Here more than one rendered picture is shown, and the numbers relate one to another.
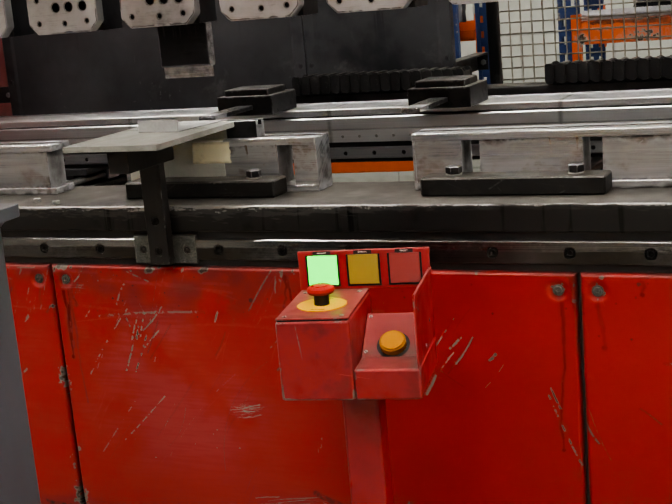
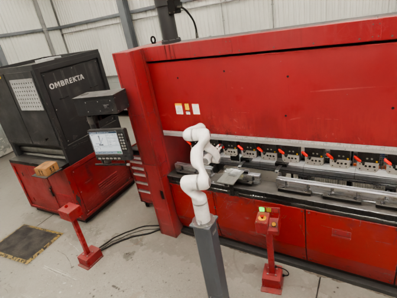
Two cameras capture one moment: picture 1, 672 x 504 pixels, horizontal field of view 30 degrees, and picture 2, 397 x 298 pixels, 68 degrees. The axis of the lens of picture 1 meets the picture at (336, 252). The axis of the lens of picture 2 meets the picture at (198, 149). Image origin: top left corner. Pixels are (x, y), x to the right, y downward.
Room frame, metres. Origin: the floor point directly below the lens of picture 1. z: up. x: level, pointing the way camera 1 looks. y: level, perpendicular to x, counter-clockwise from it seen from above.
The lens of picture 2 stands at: (-0.43, 0.05, 2.50)
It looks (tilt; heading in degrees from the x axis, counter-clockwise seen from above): 24 degrees down; 12
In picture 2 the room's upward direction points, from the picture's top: 10 degrees counter-clockwise
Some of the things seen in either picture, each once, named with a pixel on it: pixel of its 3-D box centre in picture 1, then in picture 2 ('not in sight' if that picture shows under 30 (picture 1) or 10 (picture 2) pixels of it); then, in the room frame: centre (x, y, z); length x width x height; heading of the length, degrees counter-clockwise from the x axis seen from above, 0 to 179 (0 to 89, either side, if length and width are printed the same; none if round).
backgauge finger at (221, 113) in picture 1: (239, 104); (243, 161); (2.42, 0.16, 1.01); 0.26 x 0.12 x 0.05; 156
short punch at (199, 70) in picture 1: (186, 50); (235, 158); (2.27, 0.23, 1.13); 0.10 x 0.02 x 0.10; 66
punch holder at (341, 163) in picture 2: not in sight; (340, 156); (1.86, -0.65, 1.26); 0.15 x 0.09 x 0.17; 66
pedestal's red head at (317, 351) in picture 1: (357, 322); (267, 220); (1.73, -0.02, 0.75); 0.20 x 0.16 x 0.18; 77
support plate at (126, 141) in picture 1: (151, 136); (230, 176); (2.14, 0.30, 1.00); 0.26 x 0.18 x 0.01; 156
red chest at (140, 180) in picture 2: not in sight; (158, 174); (3.21, 1.46, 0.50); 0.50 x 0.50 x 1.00; 66
